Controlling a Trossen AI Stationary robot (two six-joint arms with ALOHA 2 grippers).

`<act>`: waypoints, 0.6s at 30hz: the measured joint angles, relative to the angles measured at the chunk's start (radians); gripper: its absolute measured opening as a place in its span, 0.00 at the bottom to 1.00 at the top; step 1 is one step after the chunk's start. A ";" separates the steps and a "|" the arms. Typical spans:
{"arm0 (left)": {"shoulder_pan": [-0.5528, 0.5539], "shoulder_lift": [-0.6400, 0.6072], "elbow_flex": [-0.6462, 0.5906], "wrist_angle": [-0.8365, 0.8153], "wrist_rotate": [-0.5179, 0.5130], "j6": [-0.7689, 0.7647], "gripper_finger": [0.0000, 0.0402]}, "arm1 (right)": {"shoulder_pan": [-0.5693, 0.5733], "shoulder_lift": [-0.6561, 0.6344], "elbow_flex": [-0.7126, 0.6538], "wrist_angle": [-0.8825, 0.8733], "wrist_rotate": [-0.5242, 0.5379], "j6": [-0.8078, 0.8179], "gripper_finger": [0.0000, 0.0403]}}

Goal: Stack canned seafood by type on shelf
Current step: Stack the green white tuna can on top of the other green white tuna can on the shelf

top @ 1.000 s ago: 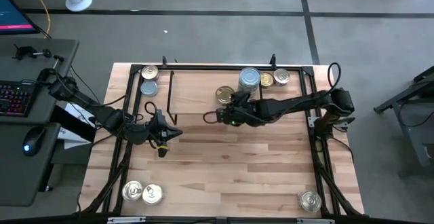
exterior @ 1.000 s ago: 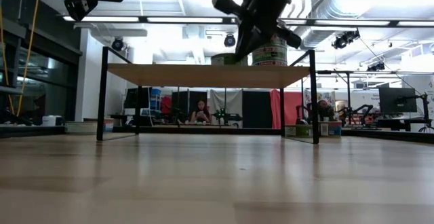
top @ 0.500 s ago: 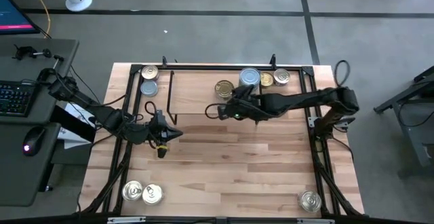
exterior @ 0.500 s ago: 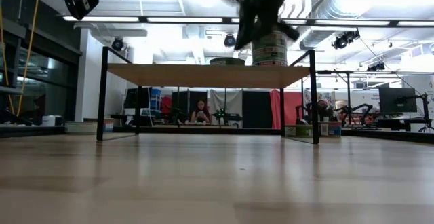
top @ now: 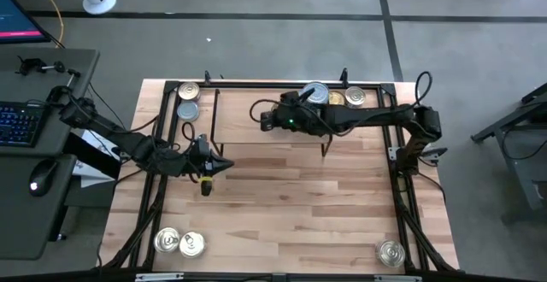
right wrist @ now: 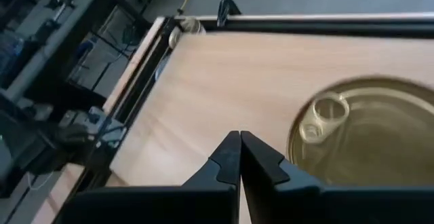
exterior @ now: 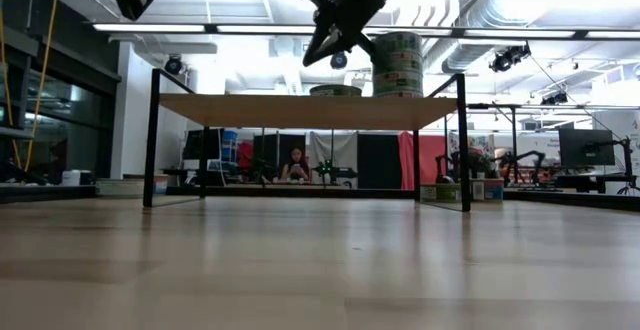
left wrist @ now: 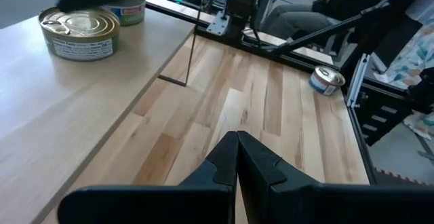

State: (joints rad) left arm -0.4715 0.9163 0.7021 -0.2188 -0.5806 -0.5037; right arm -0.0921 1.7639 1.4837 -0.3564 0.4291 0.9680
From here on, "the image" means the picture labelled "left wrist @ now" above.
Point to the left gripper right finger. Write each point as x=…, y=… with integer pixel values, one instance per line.
x=322, y=203

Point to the person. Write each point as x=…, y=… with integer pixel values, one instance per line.
x=291, y=22

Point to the silver can red blue label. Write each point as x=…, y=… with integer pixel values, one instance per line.
x=327, y=78

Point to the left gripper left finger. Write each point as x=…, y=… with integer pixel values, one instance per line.
x=152, y=203

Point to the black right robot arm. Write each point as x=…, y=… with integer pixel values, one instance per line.
x=237, y=6

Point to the teal white patterned cloth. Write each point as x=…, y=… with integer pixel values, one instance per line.
x=417, y=54

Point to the silver can green white label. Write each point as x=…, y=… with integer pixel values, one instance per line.
x=130, y=15

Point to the gold can dark green label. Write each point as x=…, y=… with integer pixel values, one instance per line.
x=79, y=27

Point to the wooden shelf black metal legs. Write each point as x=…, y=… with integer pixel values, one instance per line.
x=51, y=115

